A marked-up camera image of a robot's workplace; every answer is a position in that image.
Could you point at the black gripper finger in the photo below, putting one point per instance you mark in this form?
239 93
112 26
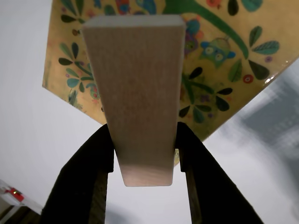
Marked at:
210 186
79 186

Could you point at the wooden Jenga block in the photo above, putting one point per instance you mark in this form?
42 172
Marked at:
135 93

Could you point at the yellow and blue floral box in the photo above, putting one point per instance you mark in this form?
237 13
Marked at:
222 70

